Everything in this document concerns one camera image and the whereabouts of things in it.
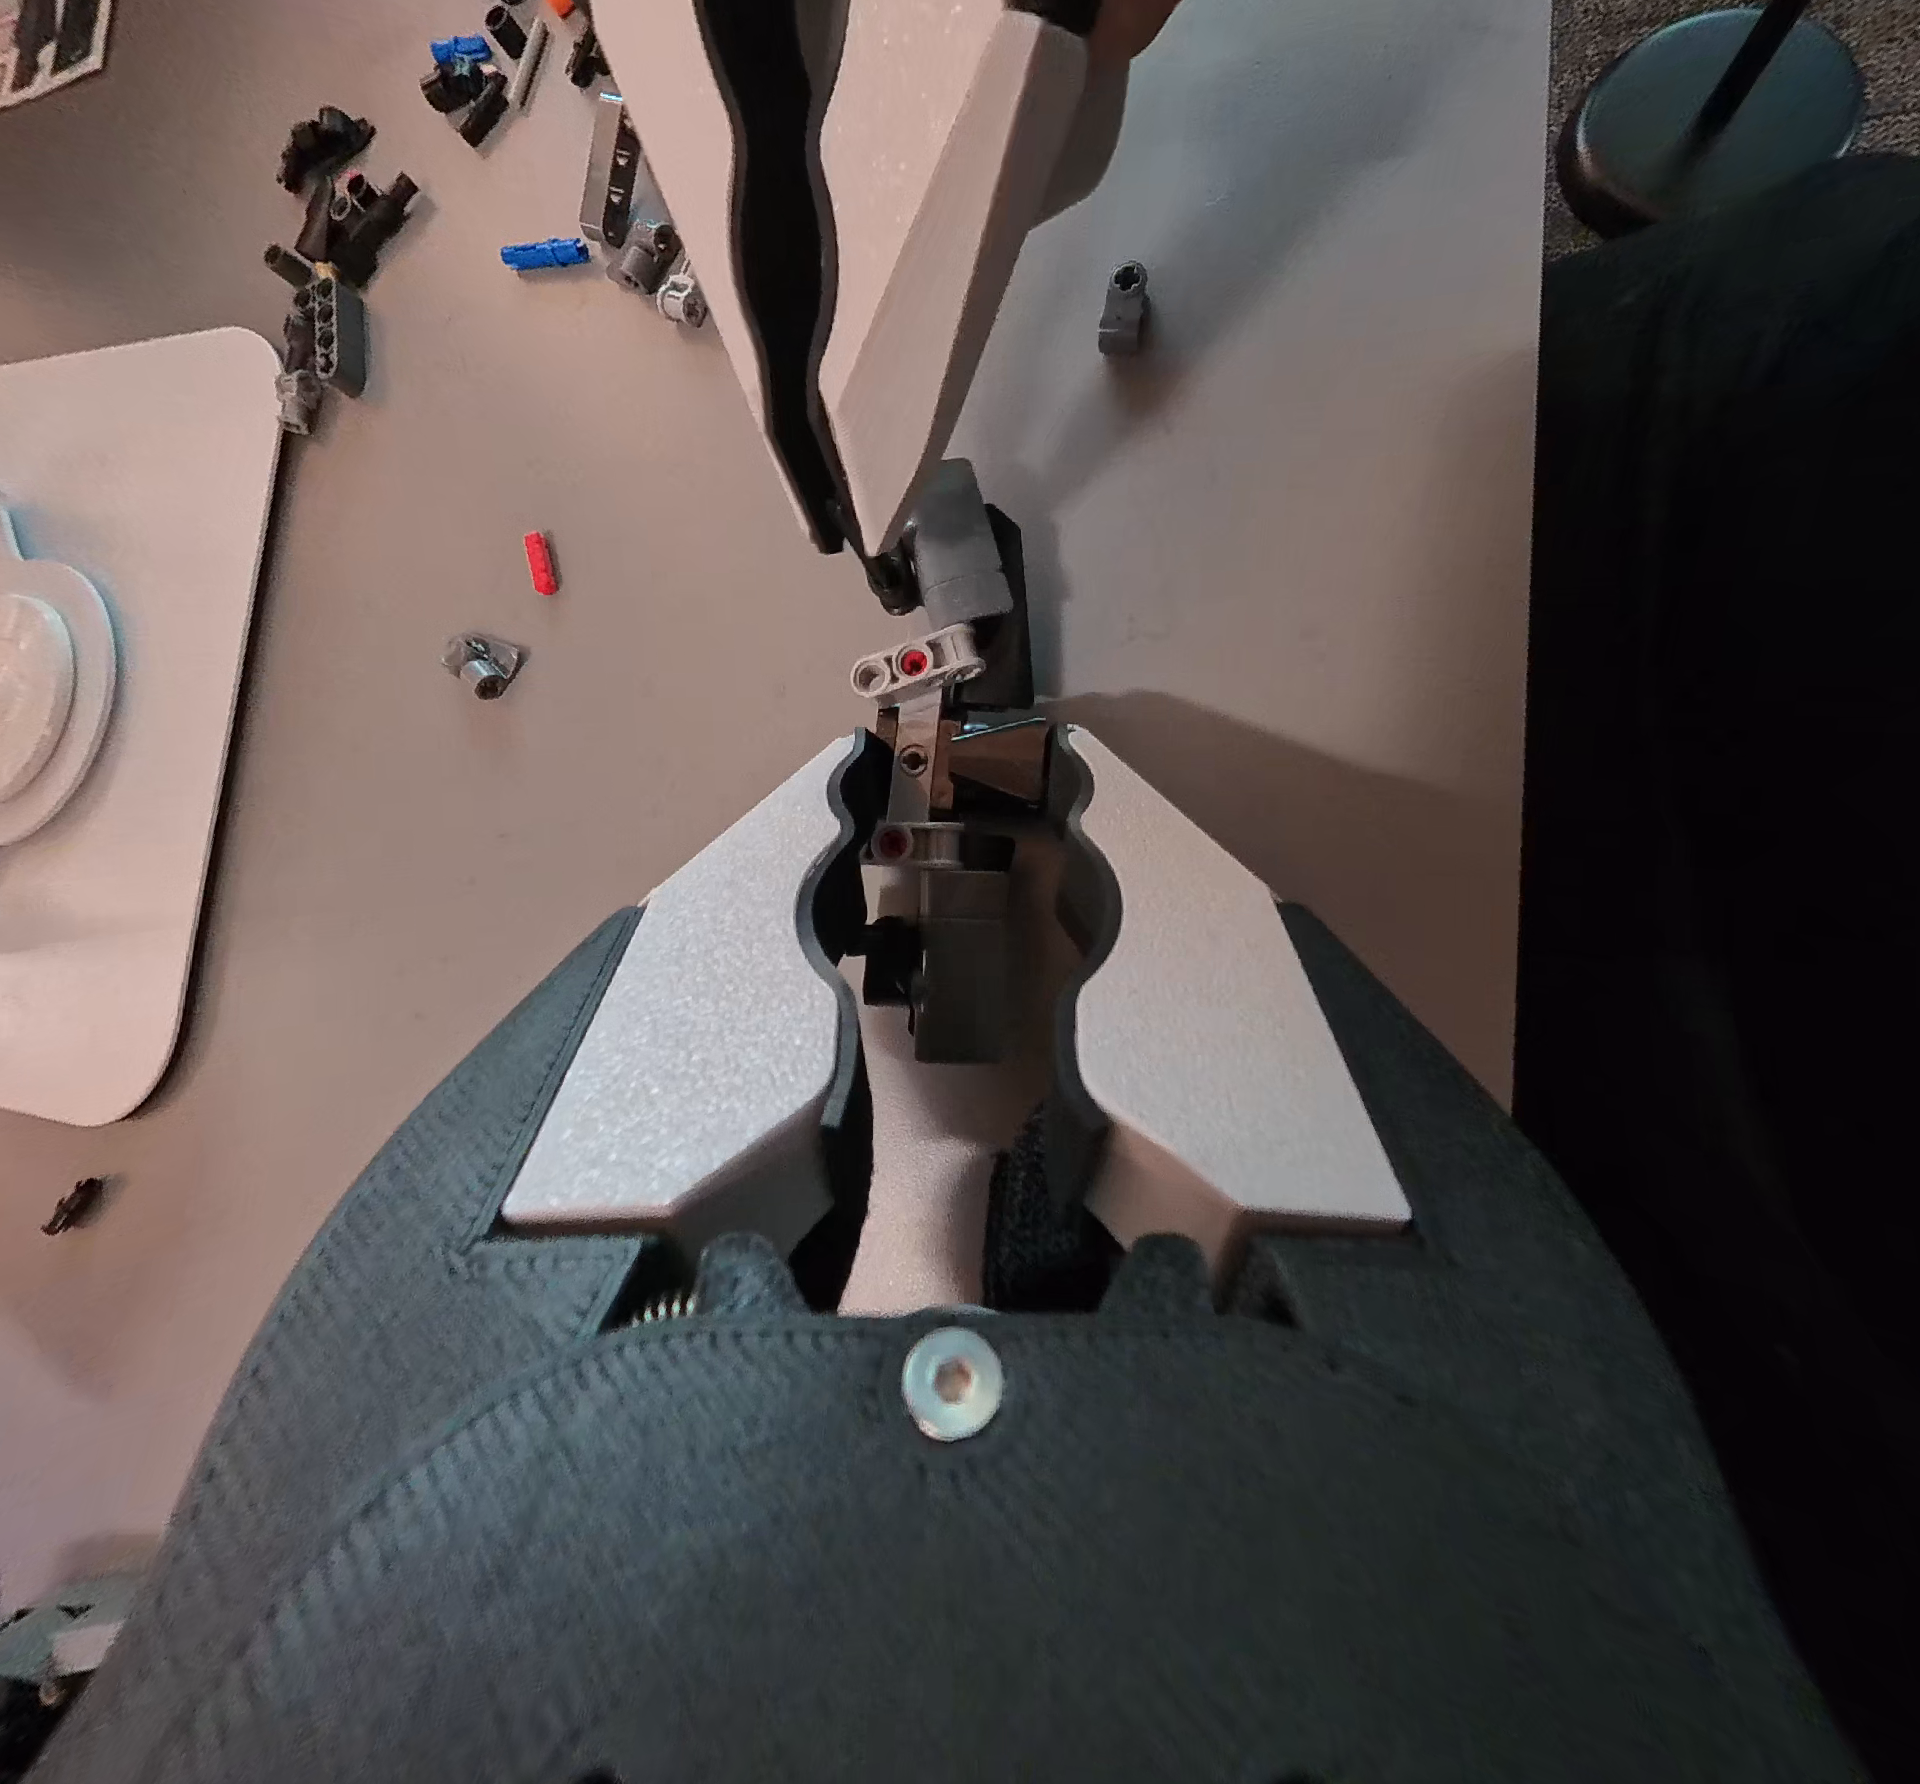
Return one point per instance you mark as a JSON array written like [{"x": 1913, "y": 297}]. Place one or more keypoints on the pale stand bracket with disc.
[{"x": 37, "y": 704}]

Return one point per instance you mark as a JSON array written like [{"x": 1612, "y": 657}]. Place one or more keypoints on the red lego pin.
[{"x": 541, "y": 561}]

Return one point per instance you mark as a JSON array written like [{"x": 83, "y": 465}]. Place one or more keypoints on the lego pieces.
[{"x": 616, "y": 180}]

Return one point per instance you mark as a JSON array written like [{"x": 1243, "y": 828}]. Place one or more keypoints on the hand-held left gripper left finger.
[{"x": 674, "y": 1066}]

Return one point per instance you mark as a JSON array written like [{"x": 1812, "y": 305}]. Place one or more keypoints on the grey black lego assembly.
[{"x": 968, "y": 974}]

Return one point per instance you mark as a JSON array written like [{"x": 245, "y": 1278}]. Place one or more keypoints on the grey round floor base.
[{"x": 1710, "y": 134}]

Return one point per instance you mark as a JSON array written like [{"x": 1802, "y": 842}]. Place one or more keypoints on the dark grey lego connector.
[{"x": 1124, "y": 307}]

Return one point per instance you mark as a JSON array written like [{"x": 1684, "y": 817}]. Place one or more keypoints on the grey lego connector plate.
[{"x": 483, "y": 664}]

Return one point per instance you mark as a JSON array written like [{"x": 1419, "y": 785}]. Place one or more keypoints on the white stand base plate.
[{"x": 166, "y": 540}]

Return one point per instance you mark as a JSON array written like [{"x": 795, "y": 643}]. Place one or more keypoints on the small black lego pin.
[{"x": 73, "y": 1202}]

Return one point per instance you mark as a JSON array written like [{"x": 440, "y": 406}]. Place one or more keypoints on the tray of sorted parts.
[{"x": 53, "y": 1648}]

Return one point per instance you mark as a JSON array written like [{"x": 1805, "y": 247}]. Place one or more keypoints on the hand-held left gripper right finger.
[{"x": 1245, "y": 1066}]

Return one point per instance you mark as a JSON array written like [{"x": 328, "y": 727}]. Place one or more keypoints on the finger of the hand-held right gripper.
[
  {"x": 646, "y": 14},
  {"x": 929, "y": 88}
]

